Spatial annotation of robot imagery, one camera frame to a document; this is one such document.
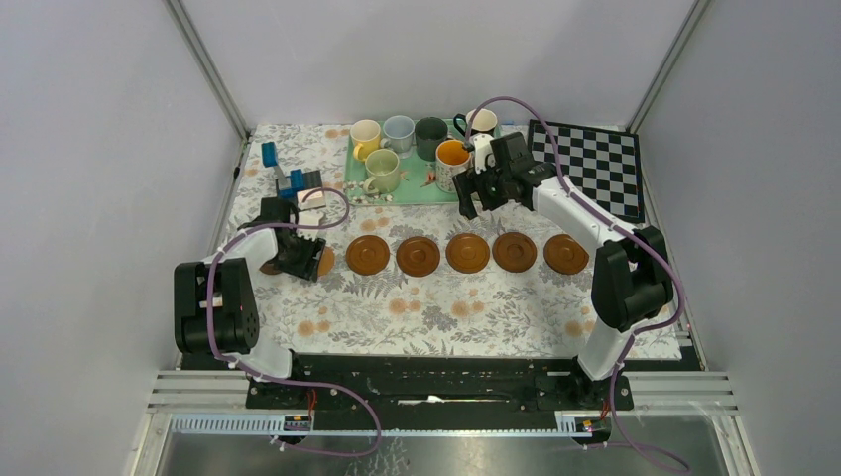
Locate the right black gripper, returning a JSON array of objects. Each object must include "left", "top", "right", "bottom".
[{"left": 452, "top": 160, "right": 511, "bottom": 221}]

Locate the small dark wooden coaster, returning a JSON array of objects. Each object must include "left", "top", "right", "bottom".
[{"left": 259, "top": 260, "right": 284, "bottom": 276}]

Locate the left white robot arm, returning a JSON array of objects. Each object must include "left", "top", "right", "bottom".
[{"left": 174, "top": 197, "right": 325, "bottom": 408}]

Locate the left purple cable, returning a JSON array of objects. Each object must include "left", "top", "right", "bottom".
[{"left": 205, "top": 186, "right": 384, "bottom": 458}]

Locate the patterned mug orange inside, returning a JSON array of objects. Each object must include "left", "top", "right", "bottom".
[{"left": 435, "top": 139, "right": 471, "bottom": 193}]

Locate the light wooden block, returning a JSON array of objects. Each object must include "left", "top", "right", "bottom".
[{"left": 297, "top": 188, "right": 327, "bottom": 211}]

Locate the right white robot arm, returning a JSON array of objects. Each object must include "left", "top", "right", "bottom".
[{"left": 452, "top": 133, "right": 674, "bottom": 409}]

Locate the blue block on stand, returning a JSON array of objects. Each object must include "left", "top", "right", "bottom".
[{"left": 261, "top": 141, "right": 287, "bottom": 181}]

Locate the light blue mug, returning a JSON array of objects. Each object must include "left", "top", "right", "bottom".
[{"left": 380, "top": 115, "right": 416, "bottom": 159}]

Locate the pale green mug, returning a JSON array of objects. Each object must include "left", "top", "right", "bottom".
[{"left": 362, "top": 149, "right": 401, "bottom": 194}]

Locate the purple cable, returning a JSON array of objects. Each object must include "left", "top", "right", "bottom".
[
  {"left": 462, "top": 96, "right": 692, "bottom": 474},
  {"left": 205, "top": 186, "right": 384, "bottom": 458}
]

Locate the black mug white inside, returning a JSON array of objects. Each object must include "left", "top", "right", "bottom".
[{"left": 452, "top": 109, "right": 498, "bottom": 137}]

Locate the dark green mug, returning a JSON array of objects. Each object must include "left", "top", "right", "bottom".
[{"left": 415, "top": 117, "right": 450, "bottom": 162}]

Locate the small light wooden coaster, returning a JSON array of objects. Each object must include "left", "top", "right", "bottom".
[{"left": 317, "top": 246, "right": 335, "bottom": 278}]

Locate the yellow mug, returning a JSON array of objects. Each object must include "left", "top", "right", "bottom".
[{"left": 349, "top": 119, "right": 382, "bottom": 162}]

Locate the brown wooden coaster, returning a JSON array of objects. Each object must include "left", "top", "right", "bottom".
[
  {"left": 543, "top": 234, "right": 589, "bottom": 275},
  {"left": 492, "top": 232, "right": 538, "bottom": 273},
  {"left": 396, "top": 236, "right": 440, "bottom": 278},
  {"left": 445, "top": 233, "right": 491, "bottom": 274},
  {"left": 345, "top": 235, "right": 390, "bottom": 276}
]

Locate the dark base plate with blocks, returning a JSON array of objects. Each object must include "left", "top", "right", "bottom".
[{"left": 276, "top": 169, "right": 323, "bottom": 199}]

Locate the floral tablecloth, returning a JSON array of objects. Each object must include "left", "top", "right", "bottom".
[{"left": 227, "top": 124, "right": 597, "bottom": 358}]

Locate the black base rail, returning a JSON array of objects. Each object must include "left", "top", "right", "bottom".
[{"left": 180, "top": 351, "right": 703, "bottom": 435}]

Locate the black white chessboard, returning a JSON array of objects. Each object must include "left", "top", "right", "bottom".
[{"left": 528, "top": 119, "right": 646, "bottom": 224}]

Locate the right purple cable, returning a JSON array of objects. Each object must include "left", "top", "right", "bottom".
[{"left": 462, "top": 96, "right": 692, "bottom": 474}]

